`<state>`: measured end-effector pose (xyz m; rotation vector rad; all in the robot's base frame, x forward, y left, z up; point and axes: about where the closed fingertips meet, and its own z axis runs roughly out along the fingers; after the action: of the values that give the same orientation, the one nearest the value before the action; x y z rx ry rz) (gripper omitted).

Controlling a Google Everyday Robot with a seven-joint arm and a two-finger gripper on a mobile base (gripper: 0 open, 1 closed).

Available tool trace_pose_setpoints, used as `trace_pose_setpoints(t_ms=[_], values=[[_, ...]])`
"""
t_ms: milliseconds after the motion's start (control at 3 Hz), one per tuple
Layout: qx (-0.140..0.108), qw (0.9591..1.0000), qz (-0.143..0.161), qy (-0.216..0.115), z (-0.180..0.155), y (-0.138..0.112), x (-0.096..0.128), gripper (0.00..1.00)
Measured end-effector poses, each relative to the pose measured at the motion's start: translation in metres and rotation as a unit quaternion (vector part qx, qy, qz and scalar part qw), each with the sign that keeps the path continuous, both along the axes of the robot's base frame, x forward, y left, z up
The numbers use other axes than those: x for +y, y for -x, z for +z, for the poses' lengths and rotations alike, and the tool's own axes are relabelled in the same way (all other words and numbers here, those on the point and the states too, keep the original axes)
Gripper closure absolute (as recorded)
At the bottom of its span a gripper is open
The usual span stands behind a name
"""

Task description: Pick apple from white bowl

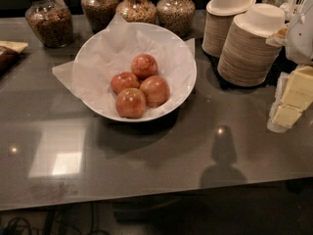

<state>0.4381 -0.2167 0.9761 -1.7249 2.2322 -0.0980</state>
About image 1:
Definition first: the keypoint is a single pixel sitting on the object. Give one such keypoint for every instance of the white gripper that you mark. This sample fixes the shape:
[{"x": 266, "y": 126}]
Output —
[{"x": 301, "y": 43}]

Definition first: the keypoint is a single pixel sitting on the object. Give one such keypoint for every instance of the red apple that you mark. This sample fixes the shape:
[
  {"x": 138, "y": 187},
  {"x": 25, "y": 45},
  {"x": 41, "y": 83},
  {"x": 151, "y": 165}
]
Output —
[
  {"x": 144, "y": 65},
  {"x": 131, "y": 103},
  {"x": 123, "y": 80},
  {"x": 156, "y": 90}
]

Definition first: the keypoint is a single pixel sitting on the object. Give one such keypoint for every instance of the white bowl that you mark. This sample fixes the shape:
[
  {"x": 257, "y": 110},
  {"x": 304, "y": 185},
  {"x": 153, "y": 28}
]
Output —
[{"x": 182, "y": 82}]

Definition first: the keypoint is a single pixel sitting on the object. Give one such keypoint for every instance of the black mat under bowls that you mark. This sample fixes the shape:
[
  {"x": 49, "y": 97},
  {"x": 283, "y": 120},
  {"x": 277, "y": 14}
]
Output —
[{"x": 225, "y": 82}]

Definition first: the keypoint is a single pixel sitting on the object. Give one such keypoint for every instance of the front stack paper bowls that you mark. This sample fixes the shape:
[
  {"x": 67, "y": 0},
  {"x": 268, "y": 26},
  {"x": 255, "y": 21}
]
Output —
[{"x": 245, "y": 50}]

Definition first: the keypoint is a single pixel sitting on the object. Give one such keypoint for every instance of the stack paper bowls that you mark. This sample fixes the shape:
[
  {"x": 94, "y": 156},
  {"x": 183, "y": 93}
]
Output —
[
  {"x": 245, "y": 50},
  {"x": 219, "y": 16}
]

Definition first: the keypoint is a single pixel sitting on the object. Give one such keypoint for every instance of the rear stack paper bowls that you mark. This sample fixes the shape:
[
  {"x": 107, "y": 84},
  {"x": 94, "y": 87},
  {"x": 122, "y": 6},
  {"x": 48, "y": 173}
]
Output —
[{"x": 219, "y": 16}]

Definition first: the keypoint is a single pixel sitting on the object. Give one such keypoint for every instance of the glass cereal jar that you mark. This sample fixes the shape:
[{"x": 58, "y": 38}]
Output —
[
  {"x": 137, "y": 11},
  {"x": 176, "y": 15},
  {"x": 51, "y": 22},
  {"x": 99, "y": 13}
]

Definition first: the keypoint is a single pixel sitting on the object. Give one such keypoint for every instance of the white paper liner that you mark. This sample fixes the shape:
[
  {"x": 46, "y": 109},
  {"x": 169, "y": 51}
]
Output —
[{"x": 104, "y": 62}]

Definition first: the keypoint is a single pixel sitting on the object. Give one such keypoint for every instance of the leftmost glass cereal jar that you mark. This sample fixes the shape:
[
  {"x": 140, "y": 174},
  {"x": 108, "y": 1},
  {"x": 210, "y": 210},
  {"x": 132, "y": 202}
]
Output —
[{"x": 51, "y": 22}]

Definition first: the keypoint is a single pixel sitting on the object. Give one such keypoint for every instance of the cream card at left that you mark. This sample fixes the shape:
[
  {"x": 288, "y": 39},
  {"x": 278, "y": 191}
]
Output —
[{"x": 16, "y": 46}]

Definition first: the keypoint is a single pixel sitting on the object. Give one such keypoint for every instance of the dark tray at left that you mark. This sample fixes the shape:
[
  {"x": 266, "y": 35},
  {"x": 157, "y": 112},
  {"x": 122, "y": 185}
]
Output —
[{"x": 7, "y": 58}]

